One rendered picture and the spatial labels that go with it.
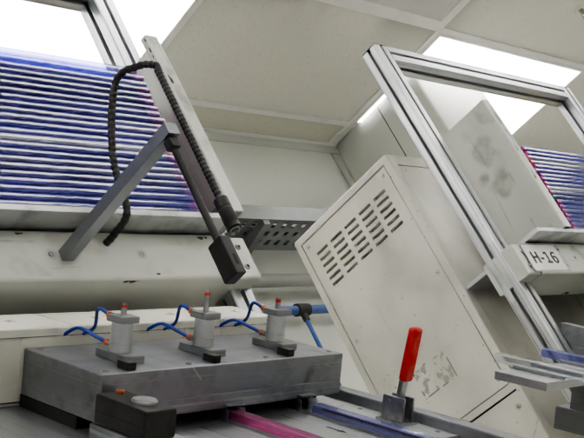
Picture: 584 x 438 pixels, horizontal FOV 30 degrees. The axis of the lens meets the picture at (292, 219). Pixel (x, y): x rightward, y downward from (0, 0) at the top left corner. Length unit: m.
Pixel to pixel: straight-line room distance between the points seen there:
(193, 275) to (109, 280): 0.13
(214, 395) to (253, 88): 3.16
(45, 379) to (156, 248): 0.32
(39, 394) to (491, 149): 1.32
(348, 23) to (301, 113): 0.52
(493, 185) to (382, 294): 0.31
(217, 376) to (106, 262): 0.25
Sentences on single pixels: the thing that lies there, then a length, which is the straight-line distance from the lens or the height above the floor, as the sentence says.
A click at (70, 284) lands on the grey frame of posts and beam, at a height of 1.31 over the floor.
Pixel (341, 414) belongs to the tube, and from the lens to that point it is 1.19.
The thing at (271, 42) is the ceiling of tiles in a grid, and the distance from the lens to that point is 4.06.
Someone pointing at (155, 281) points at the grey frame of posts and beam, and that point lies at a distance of 1.35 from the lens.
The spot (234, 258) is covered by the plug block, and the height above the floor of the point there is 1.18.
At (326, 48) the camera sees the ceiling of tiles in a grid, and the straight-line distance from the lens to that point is 4.24.
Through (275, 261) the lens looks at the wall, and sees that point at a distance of 4.08.
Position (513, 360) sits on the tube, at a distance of 1.36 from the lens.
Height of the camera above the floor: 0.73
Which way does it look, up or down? 25 degrees up
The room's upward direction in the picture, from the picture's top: 27 degrees counter-clockwise
